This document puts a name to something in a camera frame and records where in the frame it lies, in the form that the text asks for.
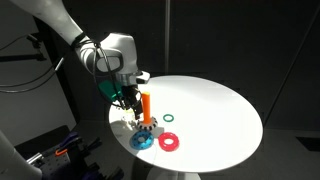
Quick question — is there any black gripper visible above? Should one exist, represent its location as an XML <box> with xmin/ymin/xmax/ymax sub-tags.
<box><xmin>120</xmin><ymin>84</ymin><xmax>144</xmax><ymax>121</ymax></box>

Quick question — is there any big blue ring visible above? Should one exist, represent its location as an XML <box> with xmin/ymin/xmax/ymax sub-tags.
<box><xmin>129</xmin><ymin>130</ymin><xmax>155</xmax><ymax>151</ymax></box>

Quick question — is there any orange stake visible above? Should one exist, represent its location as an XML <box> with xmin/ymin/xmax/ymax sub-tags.
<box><xmin>141</xmin><ymin>91</ymin><xmax>152</xmax><ymax>124</ymax></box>

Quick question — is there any grey vertical pole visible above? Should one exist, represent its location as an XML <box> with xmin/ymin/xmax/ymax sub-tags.
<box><xmin>164</xmin><ymin>0</ymin><xmax>171</xmax><ymax>76</ymax></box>

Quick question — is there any silver aluminium bar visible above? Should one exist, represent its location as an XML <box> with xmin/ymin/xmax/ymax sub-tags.
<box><xmin>25</xmin><ymin>152</ymin><xmax>45</xmax><ymax>165</ymax></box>

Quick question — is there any black floor plate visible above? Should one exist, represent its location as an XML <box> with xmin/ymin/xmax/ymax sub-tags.
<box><xmin>295</xmin><ymin>135</ymin><xmax>320</xmax><ymax>152</ymax></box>

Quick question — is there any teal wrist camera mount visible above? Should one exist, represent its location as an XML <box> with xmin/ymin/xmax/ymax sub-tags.
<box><xmin>97</xmin><ymin>79</ymin><xmax>124</xmax><ymax>103</ymax></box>

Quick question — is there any thin dark green ring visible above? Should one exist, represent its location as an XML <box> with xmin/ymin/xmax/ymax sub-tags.
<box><xmin>162</xmin><ymin>113</ymin><xmax>175</xmax><ymax>123</ymax></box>

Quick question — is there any big red ring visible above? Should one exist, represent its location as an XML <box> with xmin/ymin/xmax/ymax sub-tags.
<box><xmin>158</xmin><ymin>131</ymin><xmax>180</xmax><ymax>152</ymax></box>

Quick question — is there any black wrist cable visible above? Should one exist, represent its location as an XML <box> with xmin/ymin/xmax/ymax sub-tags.
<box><xmin>71</xmin><ymin>31</ymin><xmax>127</xmax><ymax>110</ymax></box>

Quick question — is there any white table pedestal base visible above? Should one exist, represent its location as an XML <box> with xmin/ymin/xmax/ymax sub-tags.
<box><xmin>146</xmin><ymin>166</ymin><xmax>202</xmax><ymax>180</ymax></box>

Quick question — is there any orange clamp handle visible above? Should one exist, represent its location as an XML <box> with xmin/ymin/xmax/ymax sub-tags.
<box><xmin>54</xmin><ymin>147</ymin><xmax>69</xmax><ymax>157</ymax></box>

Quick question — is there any black hanging cable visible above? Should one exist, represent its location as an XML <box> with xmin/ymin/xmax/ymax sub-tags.
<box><xmin>0</xmin><ymin>33</ymin><xmax>65</xmax><ymax>94</ymax></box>

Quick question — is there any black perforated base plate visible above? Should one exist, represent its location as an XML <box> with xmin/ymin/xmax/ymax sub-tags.
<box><xmin>14</xmin><ymin>124</ymin><xmax>84</xmax><ymax>180</ymax></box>

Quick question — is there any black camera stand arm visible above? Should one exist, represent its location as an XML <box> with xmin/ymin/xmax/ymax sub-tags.
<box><xmin>0</xmin><ymin>32</ymin><xmax>47</xmax><ymax>65</ymax></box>

